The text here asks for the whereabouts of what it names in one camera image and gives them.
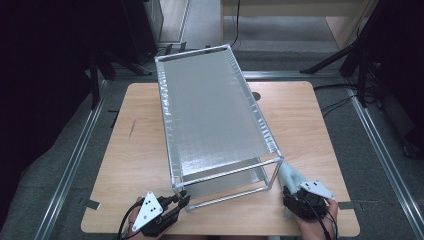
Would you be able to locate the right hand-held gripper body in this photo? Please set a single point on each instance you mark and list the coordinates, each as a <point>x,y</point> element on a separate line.
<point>310,203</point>

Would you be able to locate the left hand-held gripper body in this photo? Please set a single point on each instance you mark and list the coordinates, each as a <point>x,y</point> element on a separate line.
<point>148,211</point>

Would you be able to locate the light blue cloth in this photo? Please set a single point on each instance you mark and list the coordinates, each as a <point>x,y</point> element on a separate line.
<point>290,176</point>

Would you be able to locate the silver metal-frame shelf rack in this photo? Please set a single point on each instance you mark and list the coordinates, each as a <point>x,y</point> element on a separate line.
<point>213,110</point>

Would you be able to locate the person's left hand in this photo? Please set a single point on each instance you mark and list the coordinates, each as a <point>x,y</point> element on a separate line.
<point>133,216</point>

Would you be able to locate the person's right hand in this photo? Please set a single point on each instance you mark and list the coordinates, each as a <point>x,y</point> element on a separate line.
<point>313,230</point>

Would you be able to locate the grey table tape mark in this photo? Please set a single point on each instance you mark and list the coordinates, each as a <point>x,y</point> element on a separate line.
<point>92,204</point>
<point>346,205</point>

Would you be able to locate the black table grommet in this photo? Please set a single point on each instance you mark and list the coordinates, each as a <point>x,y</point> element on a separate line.
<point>257,96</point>

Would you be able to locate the black tripod stand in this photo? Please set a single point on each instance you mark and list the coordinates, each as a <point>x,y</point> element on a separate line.
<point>95,83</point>
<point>328,60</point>

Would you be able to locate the black floor tape piece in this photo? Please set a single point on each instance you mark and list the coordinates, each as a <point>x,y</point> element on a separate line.
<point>182,46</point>
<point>168,49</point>

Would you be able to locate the black curtain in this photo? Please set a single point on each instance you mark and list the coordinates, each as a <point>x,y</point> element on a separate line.
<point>40,83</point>

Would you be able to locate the black computer tower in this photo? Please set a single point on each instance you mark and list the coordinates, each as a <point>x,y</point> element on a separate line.
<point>143,30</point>

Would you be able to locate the beige wooden desk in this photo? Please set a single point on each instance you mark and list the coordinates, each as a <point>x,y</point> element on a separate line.
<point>283,10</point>

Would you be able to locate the aluminium floor rail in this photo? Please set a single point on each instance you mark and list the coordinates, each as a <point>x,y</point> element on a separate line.
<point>71,163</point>
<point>375,143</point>

